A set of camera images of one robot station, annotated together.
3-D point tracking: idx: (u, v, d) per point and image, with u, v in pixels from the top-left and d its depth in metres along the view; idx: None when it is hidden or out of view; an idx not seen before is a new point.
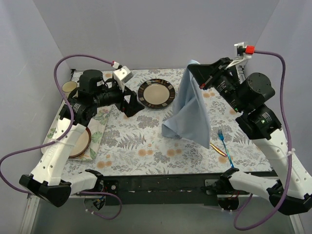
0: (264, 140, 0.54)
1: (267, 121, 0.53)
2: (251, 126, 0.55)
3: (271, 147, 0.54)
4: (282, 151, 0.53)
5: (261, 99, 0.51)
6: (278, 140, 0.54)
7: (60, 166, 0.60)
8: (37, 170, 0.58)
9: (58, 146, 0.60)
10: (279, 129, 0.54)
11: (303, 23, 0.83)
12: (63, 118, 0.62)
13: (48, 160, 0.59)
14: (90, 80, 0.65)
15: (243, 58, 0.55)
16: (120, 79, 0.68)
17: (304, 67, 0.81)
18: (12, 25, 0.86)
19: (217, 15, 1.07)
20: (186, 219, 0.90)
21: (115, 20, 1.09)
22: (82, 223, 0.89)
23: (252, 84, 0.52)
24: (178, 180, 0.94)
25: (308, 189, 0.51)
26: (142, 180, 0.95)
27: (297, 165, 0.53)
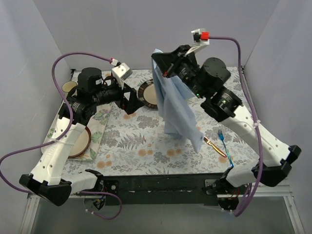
0: (230, 119, 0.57)
1: (228, 101, 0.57)
2: (215, 109, 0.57)
3: (238, 124, 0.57)
4: (249, 126, 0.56)
5: (220, 82, 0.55)
6: (243, 115, 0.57)
7: (60, 165, 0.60)
8: (37, 169, 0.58)
9: (58, 146, 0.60)
10: (241, 106, 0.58)
11: (303, 22, 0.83)
12: (62, 118, 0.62)
13: (48, 160, 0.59)
14: (89, 78, 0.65)
15: (200, 44, 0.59)
16: (119, 76, 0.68)
17: (304, 66, 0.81)
18: (12, 25, 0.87)
19: (217, 15, 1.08)
20: (186, 219, 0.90)
21: (115, 20, 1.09)
22: (82, 223, 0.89)
23: (209, 68, 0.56)
24: (178, 180, 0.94)
25: (282, 154, 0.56)
26: (142, 180, 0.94)
27: (266, 135, 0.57)
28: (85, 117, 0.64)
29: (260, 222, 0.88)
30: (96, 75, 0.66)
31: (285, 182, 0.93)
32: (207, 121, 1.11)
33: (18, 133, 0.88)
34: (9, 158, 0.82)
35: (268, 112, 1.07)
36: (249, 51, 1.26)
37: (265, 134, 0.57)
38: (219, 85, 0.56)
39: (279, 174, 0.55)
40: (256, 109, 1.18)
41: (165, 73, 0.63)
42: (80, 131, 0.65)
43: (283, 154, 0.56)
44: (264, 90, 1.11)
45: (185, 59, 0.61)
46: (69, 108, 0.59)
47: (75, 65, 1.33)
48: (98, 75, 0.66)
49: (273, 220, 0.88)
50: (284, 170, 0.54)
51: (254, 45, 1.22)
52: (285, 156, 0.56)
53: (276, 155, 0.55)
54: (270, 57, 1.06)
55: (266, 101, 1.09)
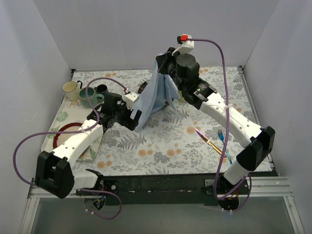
0: (204, 104, 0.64)
1: (203, 89, 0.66)
2: (192, 96, 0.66)
3: (211, 107, 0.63)
4: (220, 108, 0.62)
5: (189, 70, 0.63)
6: (215, 101, 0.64)
7: (77, 153, 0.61)
8: (58, 149, 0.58)
9: (83, 135, 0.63)
10: (214, 92, 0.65)
11: (303, 22, 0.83)
12: (89, 119, 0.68)
13: (72, 142, 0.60)
14: (114, 98, 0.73)
15: (182, 45, 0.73)
16: (132, 100, 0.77)
17: (305, 66, 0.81)
18: (12, 25, 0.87)
19: (217, 15, 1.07)
20: (186, 219, 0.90)
21: (115, 19, 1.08)
22: (82, 223, 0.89)
23: (181, 61, 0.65)
24: (178, 180, 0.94)
25: (252, 132, 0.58)
26: (142, 180, 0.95)
27: (238, 117, 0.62)
28: (106, 127, 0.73)
29: (260, 222, 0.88)
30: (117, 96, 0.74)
31: (286, 182, 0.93)
32: (207, 121, 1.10)
33: (18, 134, 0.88)
34: (9, 158, 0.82)
35: (268, 112, 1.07)
36: (249, 51, 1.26)
37: (236, 116, 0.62)
38: (190, 74, 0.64)
39: (250, 151, 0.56)
40: (256, 109, 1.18)
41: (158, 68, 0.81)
42: (99, 133, 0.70)
43: (254, 132, 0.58)
44: (264, 90, 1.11)
45: (171, 57, 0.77)
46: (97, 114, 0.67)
47: (75, 65, 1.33)
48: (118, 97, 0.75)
49: (272, 219, 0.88)
50: (254, 146, 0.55)
51: (254, 45, 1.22)
52: (256, 134, 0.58)
53: (245, 133, 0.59)
54: (270, 57, 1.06)
55: (266, 101, 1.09)
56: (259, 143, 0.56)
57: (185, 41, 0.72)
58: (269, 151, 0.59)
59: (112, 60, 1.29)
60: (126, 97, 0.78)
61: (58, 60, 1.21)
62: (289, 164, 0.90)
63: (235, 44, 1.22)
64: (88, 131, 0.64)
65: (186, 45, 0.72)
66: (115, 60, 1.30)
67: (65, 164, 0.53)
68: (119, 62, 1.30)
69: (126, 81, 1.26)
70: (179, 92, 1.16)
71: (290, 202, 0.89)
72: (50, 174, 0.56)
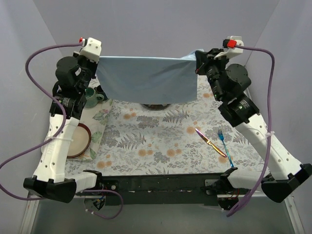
0: (243, 126, 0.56)
1: (244, 107, 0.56)
2: (231, 113, 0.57)
3: (250, 131, 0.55)
4: (261, 134, 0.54)
5: (239, 88, 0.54)
6: (256, 124, 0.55)
7: (61, 162, 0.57)
8: (39, 170, 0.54)
9: (56, 143, 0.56)
10: (257, 114, 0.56)
11: (303, 23, 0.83)
12: (54, 115, 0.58)
13: (49, 158, 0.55)
14: (69, 70, 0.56)
15: (227, 50, 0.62)
16: (98, 55, 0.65)
17: (305, 66, 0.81)
18: (12, 25, 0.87)
19: (217, 15, 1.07)
20: (186, 219, 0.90)
21: (115, 20, 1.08)
22: (82, 223, 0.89)
23: (231, 72, 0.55)
24: (178, 180, 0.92)
25: (291, 169, 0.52)
26: (142, 180, 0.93)
27: (278, 147, 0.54)
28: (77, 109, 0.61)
29: (260, 223, 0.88)
30: (74, 66, 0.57)
31: None
32: (208, 121, 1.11)
33: (17, 134, 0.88)
34: (9, 158, 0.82)
35: (268, 112, 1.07)
36: (249, 51, 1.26)
37: (277, 146, 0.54)
38: (239, 91, 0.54)
39: (283, 187, 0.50)
40: None
41: (197, 70, 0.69)
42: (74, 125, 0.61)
43: (292, 169, 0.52)
44: (264, 90, 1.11)
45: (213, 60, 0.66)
46: (61, 107, 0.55)
47: None
48: (77, 65, 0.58)
49: (273, 220, 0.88)
50: (291, 183, 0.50)
51: (254, 45, 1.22)
52: (295, 172, 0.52)
53: (283, 168, 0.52)
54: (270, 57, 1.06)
55: (266, 100, 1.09)
56: (296, 182, 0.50)
57: (233, 48, 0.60)
58: None
59: None
60: (86, 51, 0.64)
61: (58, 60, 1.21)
62: None
63: None
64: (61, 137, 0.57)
65: (233, 51, 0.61)
66: None
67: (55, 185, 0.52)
68: None
69: None
70: None
71: (290, 202, 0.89)
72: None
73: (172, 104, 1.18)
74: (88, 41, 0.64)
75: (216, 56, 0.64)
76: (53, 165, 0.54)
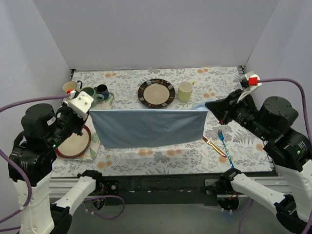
0: (294, 171, 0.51)
1: (301, 150, 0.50)
2: (284, 155, 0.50)
3: (300, 179, 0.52)
4: (310, 185, 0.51)
5: (284, 121, 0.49)
6: (308, 172, 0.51)
7: (44, 218, 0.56)
8: (25, 232, 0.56)
9: (29, 210, 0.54)
10: (311, 159, 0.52)
11: (304, 23, 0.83)
12: (17, 181, 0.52)
13: (29, 223, 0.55)
14: (37, 119, 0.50)
15: (249, 90, 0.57)
16: (84, 111, 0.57)
17: (307, 67, 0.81)
18: (12, 25, 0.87)
19: (217, 15, 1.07)
20: (186, 219, 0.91)
21: (115, 20, 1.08)
22: (83, 223, 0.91)
23: (270, 106, 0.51)
24: (178, 180, 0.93)
25: None
26: (142, 180, 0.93)
27: None
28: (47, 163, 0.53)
29: (260, 223, 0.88)
30: (46, 115, 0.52)
31: None
32: (207, 121, 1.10)
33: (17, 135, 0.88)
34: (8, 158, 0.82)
35: None
36: (249, 51, 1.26)
37: None
38: (285, 126, 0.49)
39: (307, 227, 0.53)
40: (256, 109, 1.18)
41: (222, 121, 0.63)
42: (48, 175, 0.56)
43: None
44: (265, 90, 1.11)
45: (240, 104, 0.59)
46: (16, 169, 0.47)
47: (74, 65, 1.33)
48: (49, 114, 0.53)
49: (274, 220, 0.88)
50: None
51: (254, 45, 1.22)
52: None
53: None
54: (271, 57, 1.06)
55: None
56: None
57: (256, 85, 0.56)
58: None
59: (112, 60, 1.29)
60: (73, 106, 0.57)
61: (57, 60, 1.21)
62: None
63: (235, 43, 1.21)
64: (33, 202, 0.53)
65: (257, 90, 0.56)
66: (115, 61, 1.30)
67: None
68: (119, 62, 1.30)
69: (126, 81, 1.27)
70: (178, 92, 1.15)
71: None
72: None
73: (172, 104, 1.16)
74: (79, 95, 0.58)
75: (240, 99, 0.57)
76: (34, 229, 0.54)
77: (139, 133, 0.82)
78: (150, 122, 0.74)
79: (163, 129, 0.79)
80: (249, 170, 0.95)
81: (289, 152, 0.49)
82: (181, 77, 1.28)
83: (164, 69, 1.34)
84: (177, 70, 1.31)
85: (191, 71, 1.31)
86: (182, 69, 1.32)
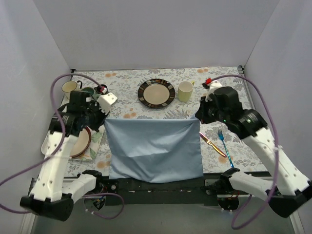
0: (250, 139, 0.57)
1: (252, 120, 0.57)
2: (239, 126, 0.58)
3: (258, 144, 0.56)
4: (268, 148, 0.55)
5: (226, 97, 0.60)
6: (263, 137, 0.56)
7: (59, 181, 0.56)
8: (37, 189, 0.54)
9: (54, 161, 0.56)
10: (265, 128, 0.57)
11: (303, 23, 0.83)
12: (53, 132, 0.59)
13: (47, 176, 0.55)
14: (81, 94, 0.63)
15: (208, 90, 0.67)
16: (109, 104, 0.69)
17: (306, 67, 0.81)
18: (12, 25, 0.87)
19: (217, 15, 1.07)
20: (186, 219, 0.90)
21: (114, 20, 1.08)
22: (81, 224, 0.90)
23: (218, 90, 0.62)
24: (178, 180, 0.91)
25: (298, 185, 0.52)
26: (142, 180, 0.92)
27: (286, 162, 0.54)
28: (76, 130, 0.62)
29: (260, 223, 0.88)
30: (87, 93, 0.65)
31: None
32: (208, 121, 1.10)
33: (18, 134, 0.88)
34: (8, 158, 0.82)
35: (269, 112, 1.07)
36: (249, 51, 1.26)
37: (285, 161, 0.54)
38: (228, 101, 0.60)
39: (290, 202, 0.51)
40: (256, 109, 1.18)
41: (203, 120, 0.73)
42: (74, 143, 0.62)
43: (300, 185, 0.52)
44: (265, 90, 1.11)
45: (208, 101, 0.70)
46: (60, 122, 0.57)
47: (74, 65, 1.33)
48: (87, 92, 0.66)
49: (273, 219, 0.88)
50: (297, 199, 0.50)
51: (254, 45, 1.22)
52: (302, 188, 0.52)
53: (290, 184, 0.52)
54: (271, 57, 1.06)
55: (266, 101, 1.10)
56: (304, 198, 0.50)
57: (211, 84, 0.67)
58: None
59: (112, 60, 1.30)
60: (101, 99, 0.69)
61: (58, 60, 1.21)
62: None
63: (235, 43, 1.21)
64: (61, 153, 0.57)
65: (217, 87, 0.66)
66: (115, 61, 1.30)
67: (52, 205, 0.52)
68: (119, 61, 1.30)
69: (126, 81, 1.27)
70: (178, 92, 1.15)
71: None
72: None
73: (172, 104, 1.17)
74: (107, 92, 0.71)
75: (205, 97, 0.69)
76: (50, 184, 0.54)
77: (141, 148, 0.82)
78: (151, 131, 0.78)
79: (164, 140, 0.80)
80: (249, 170, 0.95)
81: (241, 122, 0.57)
82: (181, 77, 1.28)
83: (164, 69, 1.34)
84: (177, 70, 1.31)
85: (191, 71, 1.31)
86: (182, 69, 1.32)
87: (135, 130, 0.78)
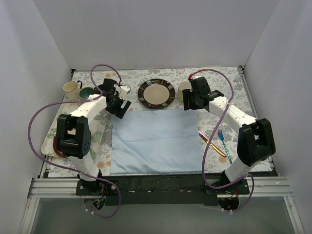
0: (210, 104, 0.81)
1: (212, 94, 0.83)
2: (203, 99, 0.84)
3: (215, 105, 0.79)
4: (223, 105, 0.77)
5: (196, 82, 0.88)
6: (219, 100, 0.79)
7: (89, 116, 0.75)
8: (74, 112, 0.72)
9: (91, 103, 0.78)
10: (222, 96, 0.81)
11: (303, 23, 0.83)
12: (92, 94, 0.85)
13: (85, 107, 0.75)
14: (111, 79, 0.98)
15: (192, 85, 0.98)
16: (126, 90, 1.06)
17: (306, 67, 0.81)
18: (12, 25, 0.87)
19: (217, 15, 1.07)
20: (186, 220, 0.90)
21: (115, 20, 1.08)
22: (82, 224, 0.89)
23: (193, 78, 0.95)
24: (178, 180, 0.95)
25: (246, 121, 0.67)
26: (142, 180, 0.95)
27: (236, 111, 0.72)
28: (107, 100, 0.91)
29: (260, 223, 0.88)
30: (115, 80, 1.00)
31: (286, 182, 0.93)
32: (207, 121, 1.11)
33: (18, 134, 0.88)
34: (9, 158, 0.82)
35: (269, 112, 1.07)
36: (249, 51, 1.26)
37: (234, 110, 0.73)
38: (199, 84, 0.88)
39: (243, 136, 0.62)
40: (256, 109, 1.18)
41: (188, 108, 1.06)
42: (103, 105, 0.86)
43: (248, 120, 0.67)
44: (265, 90, 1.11)
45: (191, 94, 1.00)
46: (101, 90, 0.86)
47: (74, 65, 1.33)
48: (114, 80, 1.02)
49: (273, 219, 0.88)
50: (244, 129, 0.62)
51: (254, 45, 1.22)
52: (248, 122, 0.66)
53: (239, 121, 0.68)
54: (271, 57, 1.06)
55: (266, 101, 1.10)
56: (251, 129, 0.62)
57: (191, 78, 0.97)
58: (267, 146, 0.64)
59: (112, 60, 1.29)
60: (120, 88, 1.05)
61: (58, 60, 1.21)
62: (290, 164, 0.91)
63: (235, 43, 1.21)
64: (96, 101, 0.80)
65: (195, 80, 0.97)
66: (115, 61, 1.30)
67: (84, 121, 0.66)
68: (119, 61, 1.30)
69: (126, 81, 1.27)
70: (178, 92, 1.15)
71: (290, 202, 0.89)
72: (69, 136, 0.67)
73: (172, 104, 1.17)
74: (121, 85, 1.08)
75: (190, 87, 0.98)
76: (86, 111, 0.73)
77: (146, 139, 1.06)
78: (154, 125, 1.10)
79: (165, 130, 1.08)
80: None
81: (204, 97, 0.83)
82: (181, 77, 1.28)
83: (164, 69, 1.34)
84: (177, 70, 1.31)
85: (191, 71, 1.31)
86: (182, 69, 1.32)
87: (136, 122, 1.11)
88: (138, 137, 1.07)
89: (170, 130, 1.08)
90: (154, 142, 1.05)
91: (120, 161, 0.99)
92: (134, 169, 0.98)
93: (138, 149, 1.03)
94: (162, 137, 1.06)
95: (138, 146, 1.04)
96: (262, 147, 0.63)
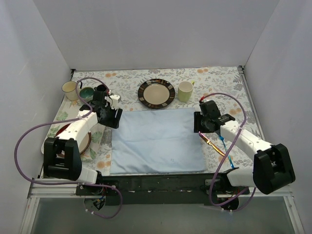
0: (222, 129, 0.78)
1: (224, 118, 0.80)
2: (214, 124, 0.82)
3: (226, 129, 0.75)
4: (234, 128, 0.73)
5: (206, 106, 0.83)
6: (231, 125, 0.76)
7: (79, 136, 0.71)
8: (62, 134, 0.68)
9: (81, 121, 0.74)
10: (233, 120, 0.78)
11: (303, 24, 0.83)
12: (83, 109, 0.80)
13: (73, 127, 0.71)
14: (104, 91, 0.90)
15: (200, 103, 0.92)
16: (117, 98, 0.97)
17: (306, 68, 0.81)
18: (12, 26, 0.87)
19: (217, 15, 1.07)
20: (186, 219, 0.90)
21: (114, 20, 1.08)
22: (82, 223, 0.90)
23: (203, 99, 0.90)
24: (178, 180, 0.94)
25: (260, 146, 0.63)
26: (142, 180, 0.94)
27: (249, 136, 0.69)
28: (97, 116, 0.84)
29: (260, 223, 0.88)
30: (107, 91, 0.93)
31: None
32: None
33: (18, 135, 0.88)
34: (9, 158, 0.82)
35: (269, 112, 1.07)
36: (249, 51, 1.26)
37: (248, 135, 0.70)
38: (208, 108, 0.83)
39: (260, 163, 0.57)
40: (256, 109, 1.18)
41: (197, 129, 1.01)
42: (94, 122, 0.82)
43: (263, 146, 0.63)
44: (265, 90, 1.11)
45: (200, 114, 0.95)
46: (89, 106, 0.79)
47: (74, 65, 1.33)
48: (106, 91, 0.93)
49: (273, 220, 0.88)
50: (259, 155, 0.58)
51: (254, 46, 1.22)
52: (263, 148, 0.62)
53: (253, 146, 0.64)
54: (270, 57, 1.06)
55: (266, 101, 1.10)
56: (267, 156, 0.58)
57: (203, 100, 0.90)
58: (287, 173, 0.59)
59: (112, 59, 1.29)
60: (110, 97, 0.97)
61: (57, 60, 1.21)
62: None
63: (235, 44, 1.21)
64: (85, 118, 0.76)
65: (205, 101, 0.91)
66: (115, 61, 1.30)
67: (72, 144, 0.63)
68: (119, 61, 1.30)
69: (126, 81, 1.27)
70: (178, 92, 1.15)
71: (290, 202, 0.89)
72: (58, 162, 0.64)
73: (172, 104, 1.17)
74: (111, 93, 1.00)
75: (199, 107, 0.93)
76: (75, 132, 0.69)
77: (146, 139, 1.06)
78: (154, 125, 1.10)
79: (165, 130, 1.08)
80: None
81: (215, 122, 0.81)
82: (181, 77, 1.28)
83: (164, 69, 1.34)
84: (177, 70, 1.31)
85: (191, 71, 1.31)
86: (182, 69, 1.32)
87: (136, 122, 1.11)
88: (138, 137, 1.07)
89: (170, 130, 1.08)
90: (154, 142, 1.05)
91: (120, 161, 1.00)
92: (134, 169, 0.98)
93: (138, 149, 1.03)
94: (162, 137, 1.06)
95: (138, 146, 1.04)
96: (280, 175, 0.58)
